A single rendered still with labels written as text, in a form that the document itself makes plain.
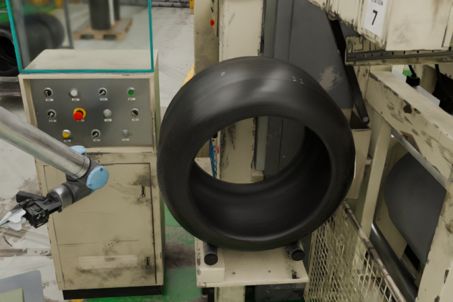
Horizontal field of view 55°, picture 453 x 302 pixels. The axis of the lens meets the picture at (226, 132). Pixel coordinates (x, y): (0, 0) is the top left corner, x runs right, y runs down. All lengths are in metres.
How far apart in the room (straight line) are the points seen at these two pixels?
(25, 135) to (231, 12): 0.76
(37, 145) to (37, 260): 1.51
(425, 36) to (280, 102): 0.40
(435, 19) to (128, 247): 1.83
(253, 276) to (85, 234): 1.06
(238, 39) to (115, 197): 1.05
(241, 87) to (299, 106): 0.16
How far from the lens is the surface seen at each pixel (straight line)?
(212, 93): 1.17
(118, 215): 2.23
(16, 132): 1.49
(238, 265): 1.56
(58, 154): 1.57
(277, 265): 1.58
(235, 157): 1.65
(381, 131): 1.69
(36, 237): 3.13
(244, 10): 1.47
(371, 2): 1.00
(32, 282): 1.91
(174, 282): 2.65
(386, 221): 2.27
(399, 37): 0.94
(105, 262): 2.43
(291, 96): 1.18
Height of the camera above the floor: 1.86
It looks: 26 degrees down
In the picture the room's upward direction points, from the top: 2 degrees clockwise
